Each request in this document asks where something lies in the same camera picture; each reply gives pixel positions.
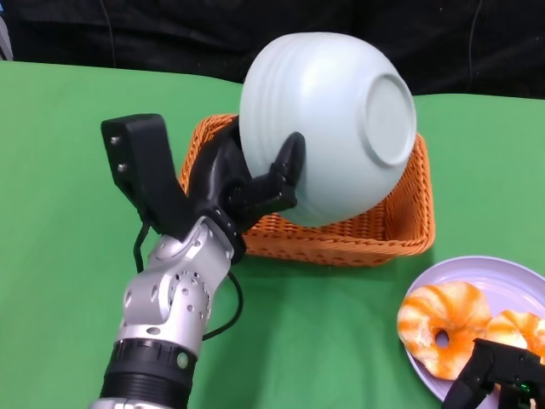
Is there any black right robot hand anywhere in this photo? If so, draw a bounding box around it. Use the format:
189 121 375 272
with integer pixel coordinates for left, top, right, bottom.
442 338 545 409

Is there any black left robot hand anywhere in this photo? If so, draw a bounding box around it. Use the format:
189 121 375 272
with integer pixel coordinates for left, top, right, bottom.
186 117 307 261

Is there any orange white round bread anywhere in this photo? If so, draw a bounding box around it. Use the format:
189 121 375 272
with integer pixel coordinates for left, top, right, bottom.
485 309 544 354

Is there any orange white ring bread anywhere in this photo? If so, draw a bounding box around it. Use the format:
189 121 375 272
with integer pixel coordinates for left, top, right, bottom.
397 280 493 380

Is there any pale green bowl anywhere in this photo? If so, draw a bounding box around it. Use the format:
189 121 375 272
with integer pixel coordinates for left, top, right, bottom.
238 32 417 228

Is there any lavender round plate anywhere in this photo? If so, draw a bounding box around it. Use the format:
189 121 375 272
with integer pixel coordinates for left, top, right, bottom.
402 255 545 406

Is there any orange wicker basket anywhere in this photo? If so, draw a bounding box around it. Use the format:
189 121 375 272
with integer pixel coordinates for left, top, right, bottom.
177 112 436 268

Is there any black backdrop cloth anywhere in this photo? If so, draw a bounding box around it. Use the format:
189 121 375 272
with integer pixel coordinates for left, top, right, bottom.
0 0 545 101

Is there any green table cloth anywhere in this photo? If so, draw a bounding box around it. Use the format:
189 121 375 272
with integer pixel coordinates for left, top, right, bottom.
0 60 545 409

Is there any black vertical pole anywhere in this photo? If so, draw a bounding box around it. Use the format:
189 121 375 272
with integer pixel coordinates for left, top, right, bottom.
343 0 357 35

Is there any grey blue background object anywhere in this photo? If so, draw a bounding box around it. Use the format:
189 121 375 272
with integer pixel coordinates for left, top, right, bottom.
0 16 14 60

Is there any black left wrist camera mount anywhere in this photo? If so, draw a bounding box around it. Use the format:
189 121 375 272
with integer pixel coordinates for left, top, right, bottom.
100 112 192 238

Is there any black left wrist camera cable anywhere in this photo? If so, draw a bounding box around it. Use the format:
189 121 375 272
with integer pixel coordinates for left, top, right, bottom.
133 221 244 342

